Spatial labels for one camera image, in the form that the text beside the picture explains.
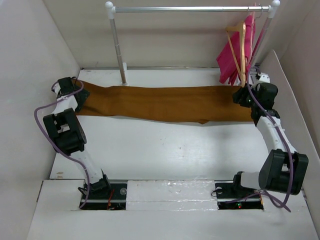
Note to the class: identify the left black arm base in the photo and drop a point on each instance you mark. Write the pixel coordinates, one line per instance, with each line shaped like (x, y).
(114, 199)

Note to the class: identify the brown trousers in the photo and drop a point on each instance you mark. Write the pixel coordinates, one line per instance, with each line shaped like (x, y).
(200, 104)

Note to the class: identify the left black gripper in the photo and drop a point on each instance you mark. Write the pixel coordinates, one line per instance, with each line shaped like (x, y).
(83, 95)

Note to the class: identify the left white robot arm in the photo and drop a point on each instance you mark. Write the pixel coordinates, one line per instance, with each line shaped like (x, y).
(66, 132)

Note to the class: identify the silver and white clothes rack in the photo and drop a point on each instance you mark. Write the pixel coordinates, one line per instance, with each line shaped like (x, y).
(112, 10)

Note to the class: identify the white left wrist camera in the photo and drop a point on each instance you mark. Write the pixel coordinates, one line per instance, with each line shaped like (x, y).
(55, 88)

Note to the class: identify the pink garment on hanger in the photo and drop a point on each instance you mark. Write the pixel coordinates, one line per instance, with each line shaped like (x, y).
(225, 60)

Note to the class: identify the pink clothes hanger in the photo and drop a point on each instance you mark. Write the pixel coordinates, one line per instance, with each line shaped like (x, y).
(254, 19)

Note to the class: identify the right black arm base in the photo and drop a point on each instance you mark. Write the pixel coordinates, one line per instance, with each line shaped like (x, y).
(230, 195)

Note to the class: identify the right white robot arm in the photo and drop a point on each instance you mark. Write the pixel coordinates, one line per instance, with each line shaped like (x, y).
(284, 169)

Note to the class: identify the aluminium rail on right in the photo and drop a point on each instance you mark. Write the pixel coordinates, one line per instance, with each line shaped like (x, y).
(253, 71)

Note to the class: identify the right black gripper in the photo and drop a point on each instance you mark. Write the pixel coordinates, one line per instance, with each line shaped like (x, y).
(237, 94)

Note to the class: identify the wooden clothes hanger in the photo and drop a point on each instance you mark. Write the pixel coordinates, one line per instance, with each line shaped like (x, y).
(241, 69)

